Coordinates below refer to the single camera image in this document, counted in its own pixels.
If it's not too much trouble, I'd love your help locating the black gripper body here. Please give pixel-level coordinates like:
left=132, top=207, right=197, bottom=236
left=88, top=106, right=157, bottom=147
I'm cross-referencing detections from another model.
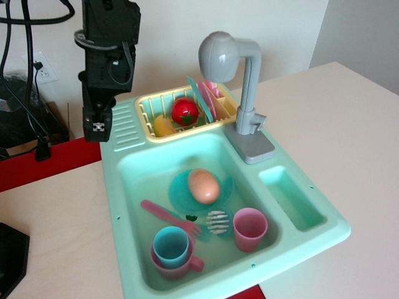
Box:
left=74, top=29, right=135, bottom=93

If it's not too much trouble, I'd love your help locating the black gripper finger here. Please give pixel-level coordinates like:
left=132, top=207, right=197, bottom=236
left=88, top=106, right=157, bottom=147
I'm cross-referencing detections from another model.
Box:
left=78, top=71, right=99, bottom=118
left=83, top=97, right=116, bottom=142

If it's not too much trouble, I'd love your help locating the grey toy faucet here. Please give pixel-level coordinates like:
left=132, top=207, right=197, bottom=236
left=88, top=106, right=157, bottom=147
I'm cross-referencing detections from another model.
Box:
left=198, top=31, right=275, bottom=164

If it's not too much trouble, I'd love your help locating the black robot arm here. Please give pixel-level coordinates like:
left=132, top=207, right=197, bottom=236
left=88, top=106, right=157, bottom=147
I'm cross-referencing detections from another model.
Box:
left=74, top=1, right=141, bottom=142

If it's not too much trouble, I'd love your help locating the yellow dish rack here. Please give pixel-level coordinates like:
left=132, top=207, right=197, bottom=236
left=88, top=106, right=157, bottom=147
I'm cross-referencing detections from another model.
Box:
left=135, top=83, right=239, bottom=143

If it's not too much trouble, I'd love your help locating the red toy tomato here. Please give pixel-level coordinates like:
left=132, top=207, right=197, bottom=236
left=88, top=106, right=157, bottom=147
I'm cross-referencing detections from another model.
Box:
left=171, top=97, right=199, bottom=126

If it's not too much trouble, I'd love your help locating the pink upright plate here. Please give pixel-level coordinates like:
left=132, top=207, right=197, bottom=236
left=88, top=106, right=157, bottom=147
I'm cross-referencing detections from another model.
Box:
left=198, top=81, right=216, bottom=121

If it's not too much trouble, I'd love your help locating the pink toy knife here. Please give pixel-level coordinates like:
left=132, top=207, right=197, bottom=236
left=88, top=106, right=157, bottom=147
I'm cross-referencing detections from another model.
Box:
left=204, top=80, right=220, bottom=98

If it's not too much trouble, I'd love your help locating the teal upright plate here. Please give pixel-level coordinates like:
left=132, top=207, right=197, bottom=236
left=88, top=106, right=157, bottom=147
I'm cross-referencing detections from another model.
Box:
left=186, top=76, right=214, bottom=123

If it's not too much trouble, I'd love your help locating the teal toy plate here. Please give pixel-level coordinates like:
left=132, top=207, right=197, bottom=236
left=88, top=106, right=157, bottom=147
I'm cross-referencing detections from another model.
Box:
left=168, top=169, right=225, bottom=216

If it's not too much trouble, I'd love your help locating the beige toy egg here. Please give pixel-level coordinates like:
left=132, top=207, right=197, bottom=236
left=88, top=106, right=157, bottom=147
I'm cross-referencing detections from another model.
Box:
left=188, top=168, right=221, bottom=205

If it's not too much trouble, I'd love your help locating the mint green toy sink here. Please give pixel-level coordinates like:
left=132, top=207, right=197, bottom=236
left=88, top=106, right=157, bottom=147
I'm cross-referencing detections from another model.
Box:
left=100, top=97, right=350, bottom=298

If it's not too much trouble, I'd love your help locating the blue toy cup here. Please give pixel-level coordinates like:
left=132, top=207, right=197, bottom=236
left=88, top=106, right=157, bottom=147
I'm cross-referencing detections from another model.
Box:
left=153, top=226, right=190, bottom=269

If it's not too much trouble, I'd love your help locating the pink toy fork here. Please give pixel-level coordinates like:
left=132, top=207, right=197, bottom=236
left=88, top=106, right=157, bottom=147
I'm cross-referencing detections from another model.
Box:
left=140, top=199, right=202, bottom=239

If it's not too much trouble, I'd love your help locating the teal small bowl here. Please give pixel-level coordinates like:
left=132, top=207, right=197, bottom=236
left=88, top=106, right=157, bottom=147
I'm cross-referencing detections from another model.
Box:
left=222, top=177, right=236, bottom=204

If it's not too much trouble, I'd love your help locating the black box corner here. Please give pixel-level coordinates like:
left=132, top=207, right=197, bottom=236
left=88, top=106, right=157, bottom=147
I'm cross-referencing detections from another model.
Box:
left=1, top=223, right=30, bottom=298

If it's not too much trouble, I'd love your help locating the teal dish brush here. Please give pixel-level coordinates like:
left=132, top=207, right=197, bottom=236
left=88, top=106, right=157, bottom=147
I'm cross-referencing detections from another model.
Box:
left=205, top=207, right=233, bottom=237

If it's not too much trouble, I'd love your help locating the pink toy mug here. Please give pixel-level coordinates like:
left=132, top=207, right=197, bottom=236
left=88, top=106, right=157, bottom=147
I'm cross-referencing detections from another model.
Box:
left=150, top=237, right=204, bottom=280

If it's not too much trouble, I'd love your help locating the pink toy cup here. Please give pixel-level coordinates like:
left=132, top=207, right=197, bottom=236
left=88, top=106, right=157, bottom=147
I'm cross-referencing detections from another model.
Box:
left=233, top=207, right=268, bottom=252

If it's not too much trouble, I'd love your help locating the white wall outlet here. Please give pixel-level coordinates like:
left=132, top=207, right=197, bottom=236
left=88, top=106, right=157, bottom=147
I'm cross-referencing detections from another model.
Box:
left=32, top=51, right=58, bottom=85

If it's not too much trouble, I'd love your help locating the black cable plug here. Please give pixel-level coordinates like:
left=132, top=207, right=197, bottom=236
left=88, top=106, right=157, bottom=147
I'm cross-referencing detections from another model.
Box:
left=35, top=141, right=52, bottom=162

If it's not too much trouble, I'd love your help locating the black cable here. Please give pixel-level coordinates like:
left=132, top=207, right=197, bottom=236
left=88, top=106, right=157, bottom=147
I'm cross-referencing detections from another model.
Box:
left=0, top=0, right=76, bottom=144

